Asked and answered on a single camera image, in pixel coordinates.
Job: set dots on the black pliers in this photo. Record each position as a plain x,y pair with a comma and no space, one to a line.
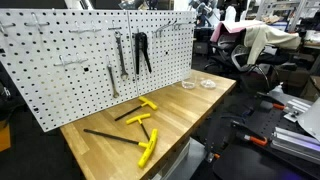
137,53

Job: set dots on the long silver combination wrench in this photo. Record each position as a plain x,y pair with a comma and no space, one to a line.
120,53

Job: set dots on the long double-prong pegboard hook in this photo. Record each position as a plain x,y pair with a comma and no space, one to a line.
166,26

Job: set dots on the black office chair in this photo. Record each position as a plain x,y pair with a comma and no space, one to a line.
221,50

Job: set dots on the white pegboard hook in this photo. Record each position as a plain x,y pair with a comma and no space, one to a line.
70,62
85,30
115,28
36,23
6,25

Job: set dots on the white metal pegboard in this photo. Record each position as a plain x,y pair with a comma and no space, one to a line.
66,93

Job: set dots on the pink cloth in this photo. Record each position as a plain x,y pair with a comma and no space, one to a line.
233,26

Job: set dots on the black perforated breadboard table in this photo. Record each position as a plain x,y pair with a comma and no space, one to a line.
240,163

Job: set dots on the beige jacket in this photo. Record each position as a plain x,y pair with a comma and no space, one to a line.
266,38

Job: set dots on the short aluminium extrusion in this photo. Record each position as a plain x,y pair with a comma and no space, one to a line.
298,108

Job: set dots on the long aluminium extrusion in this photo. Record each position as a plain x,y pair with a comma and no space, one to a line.
293,143

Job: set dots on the cardboard box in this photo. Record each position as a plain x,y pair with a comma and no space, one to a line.
311,88

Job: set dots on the metal shelving rack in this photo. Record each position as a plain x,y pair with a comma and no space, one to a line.
293,10

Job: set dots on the white curved sheet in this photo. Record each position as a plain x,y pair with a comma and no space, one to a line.
313,121

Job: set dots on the orange floor mat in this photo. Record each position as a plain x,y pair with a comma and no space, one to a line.
4,138

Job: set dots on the grey metal table frame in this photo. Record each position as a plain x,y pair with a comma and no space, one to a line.
186,160

